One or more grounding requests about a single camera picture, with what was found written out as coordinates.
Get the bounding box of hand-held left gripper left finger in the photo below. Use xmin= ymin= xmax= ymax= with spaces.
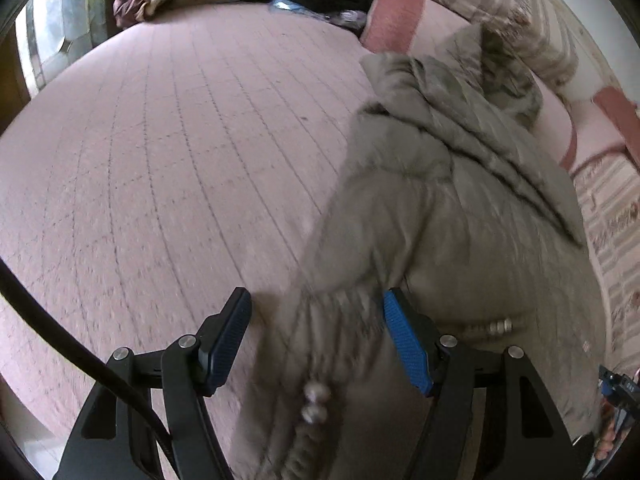
xmin=52 ymin=287 xmax=252 ymax=480

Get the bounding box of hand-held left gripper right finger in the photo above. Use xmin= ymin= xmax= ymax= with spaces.
xmin=382 ymin=287 xmax=583 ymax=480

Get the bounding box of grey-green padded jacket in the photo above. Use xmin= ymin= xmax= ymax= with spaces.
xmin=232 ymin=24 xmax=608 ymax=480

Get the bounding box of pink quilted bed cover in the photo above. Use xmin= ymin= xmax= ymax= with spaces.
xmin=0 ymin=2 xmax=381 ymax=466

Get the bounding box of pink pillow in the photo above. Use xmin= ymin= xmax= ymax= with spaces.
xmin=361 ymin=0 xmax=473 ymax=56

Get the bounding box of window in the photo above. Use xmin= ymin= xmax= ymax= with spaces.
xmin=15 ymin=0 xmax=108 ymax=88

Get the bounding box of black cable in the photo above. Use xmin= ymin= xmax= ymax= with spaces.
xmin=0 ymin=260 xmax=186 ymax=480

